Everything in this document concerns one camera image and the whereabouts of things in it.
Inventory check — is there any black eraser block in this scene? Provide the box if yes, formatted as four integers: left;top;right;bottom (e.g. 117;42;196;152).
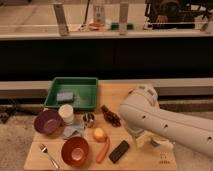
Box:
109;140;130;163

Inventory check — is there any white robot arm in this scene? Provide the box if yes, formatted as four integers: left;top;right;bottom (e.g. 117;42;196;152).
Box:
119;84;213;158

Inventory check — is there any purple bowl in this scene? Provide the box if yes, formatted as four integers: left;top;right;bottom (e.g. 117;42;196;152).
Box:
34;109;62;135

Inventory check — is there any red bowl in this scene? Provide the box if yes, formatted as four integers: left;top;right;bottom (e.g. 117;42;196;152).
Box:
61;137;89;167

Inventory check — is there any green plastic tray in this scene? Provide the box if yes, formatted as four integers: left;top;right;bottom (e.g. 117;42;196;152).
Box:
44;77;98;111

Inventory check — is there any brown grape bunch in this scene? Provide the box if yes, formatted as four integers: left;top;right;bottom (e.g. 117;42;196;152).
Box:
101;105;121;127

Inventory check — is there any small striped metal cup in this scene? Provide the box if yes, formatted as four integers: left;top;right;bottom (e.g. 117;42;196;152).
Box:
83;112;95;128

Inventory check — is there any blue sponge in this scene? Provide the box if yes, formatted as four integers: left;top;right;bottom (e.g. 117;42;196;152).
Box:
56;92;74;102

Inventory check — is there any white cup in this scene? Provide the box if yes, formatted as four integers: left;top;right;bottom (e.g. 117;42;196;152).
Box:
58;104;74;124

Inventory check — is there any yellow apple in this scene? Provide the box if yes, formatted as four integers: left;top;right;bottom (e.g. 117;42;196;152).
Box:
93;128;107;142

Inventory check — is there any orange carrot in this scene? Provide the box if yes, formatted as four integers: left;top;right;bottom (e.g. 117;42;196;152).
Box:
96;139;110;164

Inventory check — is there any wooden board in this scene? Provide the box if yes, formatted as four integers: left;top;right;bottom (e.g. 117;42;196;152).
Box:
24;83;177;171

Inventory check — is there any silver fork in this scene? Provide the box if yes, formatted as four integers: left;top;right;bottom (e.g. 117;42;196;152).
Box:
39;144;60;170

